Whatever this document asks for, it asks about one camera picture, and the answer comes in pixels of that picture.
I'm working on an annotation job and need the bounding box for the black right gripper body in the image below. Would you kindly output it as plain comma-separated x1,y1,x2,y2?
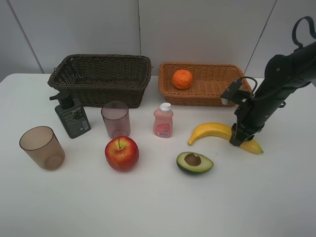
235,95,281,135

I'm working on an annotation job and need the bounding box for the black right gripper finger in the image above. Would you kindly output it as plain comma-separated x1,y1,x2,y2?
243,133,255,142
229,124,247,146

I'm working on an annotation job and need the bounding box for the yellow banana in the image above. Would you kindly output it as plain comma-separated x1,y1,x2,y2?
188,122,264,154

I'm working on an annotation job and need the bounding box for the halved avocado with pit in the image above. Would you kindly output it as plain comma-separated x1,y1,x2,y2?
176,152,214,175

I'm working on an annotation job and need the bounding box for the pink bottle white cap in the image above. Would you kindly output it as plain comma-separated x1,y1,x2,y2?
153,103,173,138

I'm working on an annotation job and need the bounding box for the orange mandarin fruit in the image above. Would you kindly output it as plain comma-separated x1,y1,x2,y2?
172,70,193,90

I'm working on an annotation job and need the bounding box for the red yellow apple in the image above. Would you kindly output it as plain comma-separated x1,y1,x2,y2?
105,136,139,172

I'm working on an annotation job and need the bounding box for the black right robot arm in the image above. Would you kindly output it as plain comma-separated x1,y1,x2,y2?
227,43,316,146

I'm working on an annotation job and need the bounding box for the orange wicker basket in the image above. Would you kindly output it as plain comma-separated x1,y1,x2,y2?
158,62,243,107

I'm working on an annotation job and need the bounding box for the purple translucent plastic cup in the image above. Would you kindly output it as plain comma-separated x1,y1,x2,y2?
101,101,131,139

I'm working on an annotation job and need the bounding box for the dark brown wicker basket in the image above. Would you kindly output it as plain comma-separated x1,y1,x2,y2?
48,54,152,108

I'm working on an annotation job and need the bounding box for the dark green pump bottle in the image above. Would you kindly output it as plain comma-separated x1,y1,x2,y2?
49,92,91,139

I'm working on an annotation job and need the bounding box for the brown translucent plastic cup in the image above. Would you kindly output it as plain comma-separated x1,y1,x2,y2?
19,126,65,170

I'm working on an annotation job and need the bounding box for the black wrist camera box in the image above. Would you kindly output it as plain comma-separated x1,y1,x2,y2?
221,79,242,105

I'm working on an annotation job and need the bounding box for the black camera cable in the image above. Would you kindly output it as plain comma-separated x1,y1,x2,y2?
237,76,259,99

